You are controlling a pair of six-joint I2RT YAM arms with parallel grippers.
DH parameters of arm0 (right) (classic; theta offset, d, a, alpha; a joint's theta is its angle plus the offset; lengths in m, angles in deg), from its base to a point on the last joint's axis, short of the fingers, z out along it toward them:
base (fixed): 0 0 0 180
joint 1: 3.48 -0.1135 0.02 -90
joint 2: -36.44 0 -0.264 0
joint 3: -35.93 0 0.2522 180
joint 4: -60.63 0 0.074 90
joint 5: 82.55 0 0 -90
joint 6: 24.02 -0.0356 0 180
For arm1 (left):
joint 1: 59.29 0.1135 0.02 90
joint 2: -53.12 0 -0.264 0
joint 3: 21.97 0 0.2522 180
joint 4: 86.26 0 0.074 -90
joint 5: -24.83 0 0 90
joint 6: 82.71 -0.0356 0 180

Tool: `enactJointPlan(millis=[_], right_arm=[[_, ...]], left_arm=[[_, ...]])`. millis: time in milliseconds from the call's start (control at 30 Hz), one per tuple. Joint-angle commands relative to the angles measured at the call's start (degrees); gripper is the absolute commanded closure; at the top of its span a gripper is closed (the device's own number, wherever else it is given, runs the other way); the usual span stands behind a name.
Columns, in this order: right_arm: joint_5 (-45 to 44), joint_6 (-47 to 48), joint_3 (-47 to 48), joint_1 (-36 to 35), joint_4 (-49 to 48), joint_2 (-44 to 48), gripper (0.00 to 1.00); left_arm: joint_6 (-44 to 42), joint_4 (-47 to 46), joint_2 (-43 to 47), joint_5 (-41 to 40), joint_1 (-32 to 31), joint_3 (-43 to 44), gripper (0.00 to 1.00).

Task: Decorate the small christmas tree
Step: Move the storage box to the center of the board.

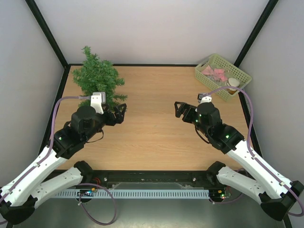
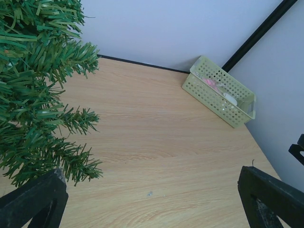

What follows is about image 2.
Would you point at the black corner frame post right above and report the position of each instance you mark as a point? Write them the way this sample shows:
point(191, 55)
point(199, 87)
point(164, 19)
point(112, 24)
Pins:
point(267, 24)

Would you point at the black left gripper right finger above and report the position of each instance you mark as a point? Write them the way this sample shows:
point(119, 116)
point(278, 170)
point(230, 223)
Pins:
point(267, 200)

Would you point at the pink bow ornament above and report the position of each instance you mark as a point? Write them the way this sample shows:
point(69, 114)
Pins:
point(211, 83)

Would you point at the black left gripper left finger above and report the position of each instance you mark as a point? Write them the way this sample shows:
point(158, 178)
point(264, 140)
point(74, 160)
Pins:
point(41, 202)

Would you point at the small green christmas tree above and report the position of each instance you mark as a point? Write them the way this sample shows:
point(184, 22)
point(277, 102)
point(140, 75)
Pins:
point(40, 48)

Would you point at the light green plastic basket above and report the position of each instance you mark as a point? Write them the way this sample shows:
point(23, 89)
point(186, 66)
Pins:
point(235, 116)

